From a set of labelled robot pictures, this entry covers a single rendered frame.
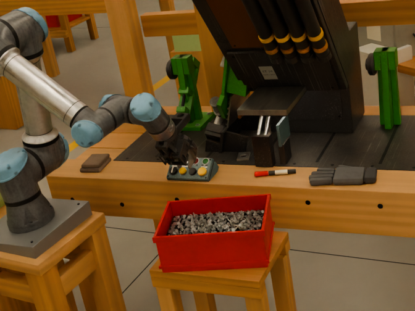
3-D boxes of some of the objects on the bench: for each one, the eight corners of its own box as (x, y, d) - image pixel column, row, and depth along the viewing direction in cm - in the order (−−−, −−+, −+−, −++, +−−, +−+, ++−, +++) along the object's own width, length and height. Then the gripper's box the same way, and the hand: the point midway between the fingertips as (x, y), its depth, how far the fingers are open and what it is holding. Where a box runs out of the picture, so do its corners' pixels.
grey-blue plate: (285, 165, 238) (280, 125, 232) (279, 165, 239) (273, 125, 233) (294, 152, 246) (289, 113, 240) (288, 152, 246) (283, 113, 241)
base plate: (430, 176, 219) (430, 170, 219) (113, 165, 266) (112, 160, 265) (448, 120, 253) (448, 115, 253) (165, 118, 300) (164, 114, 299)
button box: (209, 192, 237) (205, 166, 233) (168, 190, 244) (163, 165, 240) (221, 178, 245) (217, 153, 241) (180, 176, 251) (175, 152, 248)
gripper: (146, 146, 213) (175, 180, 230) (173, 147, 209) (201, 181, 226) (153, 120, 216) (181, 155, 233) (181, 121, 213) (207, 157, 230)
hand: (192, 158), depth 230 cm, fingers closed
